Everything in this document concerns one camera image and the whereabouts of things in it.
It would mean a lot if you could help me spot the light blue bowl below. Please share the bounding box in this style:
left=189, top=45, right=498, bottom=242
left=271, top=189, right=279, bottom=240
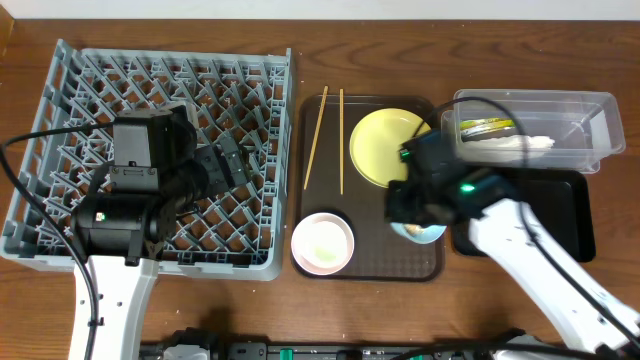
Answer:
left=391, top=223, right=447, bottom=245

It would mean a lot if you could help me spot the green snack wrapper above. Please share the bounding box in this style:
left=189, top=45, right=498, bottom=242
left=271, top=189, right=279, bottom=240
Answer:
left=460, top=117, right=517, bottom=142

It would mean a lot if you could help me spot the white napkin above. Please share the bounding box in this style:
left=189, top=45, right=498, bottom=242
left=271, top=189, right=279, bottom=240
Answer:
left=458, top=135, right=555, bottom=163

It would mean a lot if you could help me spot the wooden chopstick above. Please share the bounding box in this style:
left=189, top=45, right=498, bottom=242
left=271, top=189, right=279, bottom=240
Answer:
left=303, top=85, right=329, bottom=190

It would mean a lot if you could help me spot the pink bowl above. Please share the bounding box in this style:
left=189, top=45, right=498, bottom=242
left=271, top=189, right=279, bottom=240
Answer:
left=291, top=212, right=355, bottom=276

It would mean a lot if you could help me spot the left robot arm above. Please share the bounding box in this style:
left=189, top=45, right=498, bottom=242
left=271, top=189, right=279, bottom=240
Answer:
left=69, top=101, right=250, bottom=359

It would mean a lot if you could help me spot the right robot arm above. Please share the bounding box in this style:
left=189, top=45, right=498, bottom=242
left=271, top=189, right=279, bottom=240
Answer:
left=384, top=130, right=639, bottom=359

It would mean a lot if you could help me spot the black waste tray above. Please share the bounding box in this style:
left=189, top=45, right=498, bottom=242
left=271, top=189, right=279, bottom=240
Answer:
left=449, top=167, right=597, bottom=263

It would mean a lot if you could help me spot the grey plastic dish rack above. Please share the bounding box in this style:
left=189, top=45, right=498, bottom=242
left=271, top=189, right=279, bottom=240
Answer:
left=18, top=42, right=294, bottom=281

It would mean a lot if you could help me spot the yellow plate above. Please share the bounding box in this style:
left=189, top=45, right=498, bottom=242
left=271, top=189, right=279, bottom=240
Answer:
left=349, top=108, right=431, bottom=188

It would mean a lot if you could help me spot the dark brown serving tray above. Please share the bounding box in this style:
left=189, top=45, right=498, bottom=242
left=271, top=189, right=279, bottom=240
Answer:
left=295, top=94, right=445, bottom=282

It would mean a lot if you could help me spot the clear plastic bin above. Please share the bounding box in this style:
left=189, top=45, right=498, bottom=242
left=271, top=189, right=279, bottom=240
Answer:
left=441, top=89, right=626, bottom=173

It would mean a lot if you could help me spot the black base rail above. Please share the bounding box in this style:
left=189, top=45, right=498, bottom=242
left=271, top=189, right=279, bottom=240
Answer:
left=138, top=328, right=599, bottom=360

